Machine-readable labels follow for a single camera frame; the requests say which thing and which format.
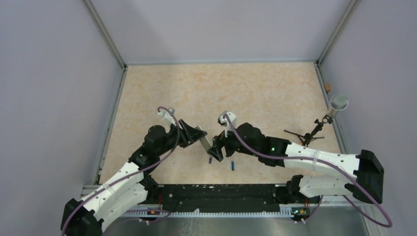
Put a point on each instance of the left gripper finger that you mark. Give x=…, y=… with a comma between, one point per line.
x=194, y=138
x=187, y=129

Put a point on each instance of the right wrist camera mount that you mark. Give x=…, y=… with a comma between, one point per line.
x=227, y=119

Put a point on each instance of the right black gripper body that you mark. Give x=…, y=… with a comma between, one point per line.
x=230, y=141

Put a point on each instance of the silver microphone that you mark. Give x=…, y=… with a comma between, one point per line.
x=336, y=104

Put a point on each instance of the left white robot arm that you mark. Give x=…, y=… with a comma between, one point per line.
x=131, y=185

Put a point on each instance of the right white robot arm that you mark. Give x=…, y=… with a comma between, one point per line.
x=359, y=175

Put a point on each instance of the grey white remote control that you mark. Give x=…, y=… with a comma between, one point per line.
x=205, y=143

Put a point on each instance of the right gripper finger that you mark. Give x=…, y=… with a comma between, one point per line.
x=216, y=152
x=217, y=142

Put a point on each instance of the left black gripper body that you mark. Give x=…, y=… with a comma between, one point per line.
x=184, y=139

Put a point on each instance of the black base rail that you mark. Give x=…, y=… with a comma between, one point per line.
x=225, y=198

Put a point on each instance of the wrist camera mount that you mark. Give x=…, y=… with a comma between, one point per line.
x=167, y=115
x=227, y=119

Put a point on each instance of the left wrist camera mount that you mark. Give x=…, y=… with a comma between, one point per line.
x=167, y=115

